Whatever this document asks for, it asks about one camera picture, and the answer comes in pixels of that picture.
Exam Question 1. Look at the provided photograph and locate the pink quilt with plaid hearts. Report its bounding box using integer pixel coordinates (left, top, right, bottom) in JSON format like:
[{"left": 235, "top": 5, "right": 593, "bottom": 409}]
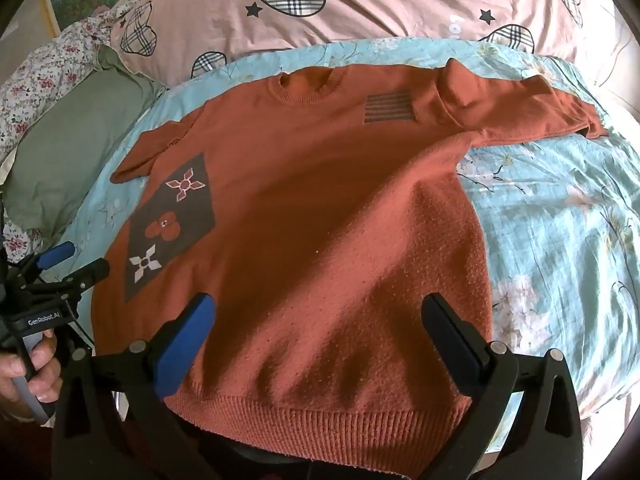
[{"left": 110, "top": 0, "right": 640, "bottom": 128}]

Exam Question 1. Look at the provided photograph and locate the orange knit sweater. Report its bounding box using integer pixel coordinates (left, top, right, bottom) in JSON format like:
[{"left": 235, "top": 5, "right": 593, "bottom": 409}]
[{"left": 91, "top": 58, "right": 610, "bottom": 479}]

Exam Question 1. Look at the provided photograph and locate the green pillow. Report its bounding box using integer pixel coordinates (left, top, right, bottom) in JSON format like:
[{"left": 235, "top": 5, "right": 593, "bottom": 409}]
[{"left": 5, "top": 42, "right": 167, "bottom": 241}]

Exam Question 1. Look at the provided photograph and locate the person's left hand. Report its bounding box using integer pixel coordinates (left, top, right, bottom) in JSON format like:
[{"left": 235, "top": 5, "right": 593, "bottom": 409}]
[{"left": 0, "top": 331, "right": 64, "bottom": 423}]

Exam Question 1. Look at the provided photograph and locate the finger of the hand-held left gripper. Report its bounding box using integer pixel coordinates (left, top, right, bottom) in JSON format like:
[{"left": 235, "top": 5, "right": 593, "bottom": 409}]
[
  {"left": 22, "top": 241, "right": 77, "bottom": 281},
  {"left": 31, "top": 258, "right": 111, "bottom": 306}
]

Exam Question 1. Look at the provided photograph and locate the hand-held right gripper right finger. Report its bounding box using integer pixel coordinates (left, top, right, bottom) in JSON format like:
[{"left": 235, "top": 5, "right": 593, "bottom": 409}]
[{"left": 421, "top": 292, "right": 584, "bottom": 480}]

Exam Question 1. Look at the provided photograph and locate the light blue floral bedsheet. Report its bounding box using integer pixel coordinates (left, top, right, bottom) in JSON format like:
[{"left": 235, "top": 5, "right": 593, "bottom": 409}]
[{"left": 64, "top": 35, "right": 640, "bottom": 413}]

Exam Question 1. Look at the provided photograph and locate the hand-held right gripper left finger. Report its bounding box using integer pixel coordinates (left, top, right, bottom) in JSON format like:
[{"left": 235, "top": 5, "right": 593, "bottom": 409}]
[{"left": 52, "top": 292, "right": 218, "bottom": 480}]

